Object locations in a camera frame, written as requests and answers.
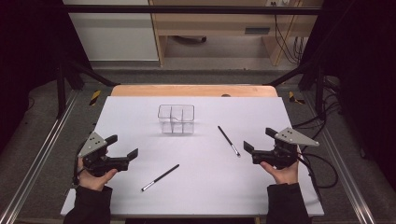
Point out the black makeup brush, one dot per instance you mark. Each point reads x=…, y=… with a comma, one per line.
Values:
x=229, y=141
x=160, y=177

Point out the white table cover sheet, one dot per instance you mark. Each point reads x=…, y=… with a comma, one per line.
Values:
x=193, y=193

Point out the dark curtain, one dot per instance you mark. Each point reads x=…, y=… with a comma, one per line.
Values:
x=28, y=46
x=367, y=62

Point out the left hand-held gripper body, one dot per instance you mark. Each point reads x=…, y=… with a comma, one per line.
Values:
x=93, y=146

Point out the wooden desk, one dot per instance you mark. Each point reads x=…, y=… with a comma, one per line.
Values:
x=211, y=25

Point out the person's left hand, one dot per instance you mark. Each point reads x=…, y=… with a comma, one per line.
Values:
x=93, y=183

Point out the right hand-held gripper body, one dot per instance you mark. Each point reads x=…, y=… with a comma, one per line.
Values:
x=294, y=137

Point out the yellow black tape strip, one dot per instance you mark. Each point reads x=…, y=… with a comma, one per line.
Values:
x=95, y=97
x=292, y=98

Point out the black metal stand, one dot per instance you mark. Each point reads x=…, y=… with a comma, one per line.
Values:
x=61, y=90
x=319, y=90

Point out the black object under desk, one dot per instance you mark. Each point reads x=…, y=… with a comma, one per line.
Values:
x=190, y=39

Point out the person's right hand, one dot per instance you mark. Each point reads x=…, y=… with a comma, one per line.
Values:
x=286, y=175

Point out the clear plastic organizer box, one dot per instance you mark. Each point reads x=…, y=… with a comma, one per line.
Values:
x=176, y=119

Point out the white power strip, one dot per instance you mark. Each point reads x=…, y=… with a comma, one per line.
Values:
x=278, y=3

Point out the aluminium rail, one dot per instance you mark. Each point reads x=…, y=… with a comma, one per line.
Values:
x=31, y=174
x=345, y=174

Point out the black horizontal frame bar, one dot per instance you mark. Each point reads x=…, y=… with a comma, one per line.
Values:
x=186, y=9

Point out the white cabinet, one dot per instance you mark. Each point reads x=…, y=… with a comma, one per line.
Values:
x=115, y=37

